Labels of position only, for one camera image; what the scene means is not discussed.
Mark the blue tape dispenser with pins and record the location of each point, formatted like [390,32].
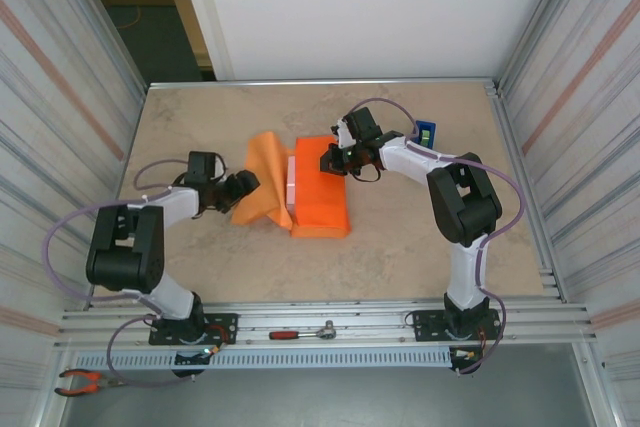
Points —
[429,128]

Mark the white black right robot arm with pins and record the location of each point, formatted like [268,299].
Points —
[465,207]

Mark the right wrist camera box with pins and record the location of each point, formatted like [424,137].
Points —
[342,132]

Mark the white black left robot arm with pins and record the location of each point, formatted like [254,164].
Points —
[125,247]

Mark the aluminium corner post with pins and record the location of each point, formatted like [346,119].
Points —
[107,22]
[540,22]

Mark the green clear tape roll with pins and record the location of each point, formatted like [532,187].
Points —
[426,136]

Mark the white door frame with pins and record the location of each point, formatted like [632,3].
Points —
[208,22]

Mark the yellow power connector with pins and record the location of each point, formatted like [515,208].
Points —
[214,350]
[469,354]

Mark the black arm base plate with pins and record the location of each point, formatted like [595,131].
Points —
[230,319]
[425,327]

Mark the aluminium rear frame rail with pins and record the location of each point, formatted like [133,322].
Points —
[300,83]

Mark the aluminium side frame rail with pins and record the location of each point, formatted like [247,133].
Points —
[545,267]

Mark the orange cloth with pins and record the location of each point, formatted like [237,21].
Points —
[320,197]

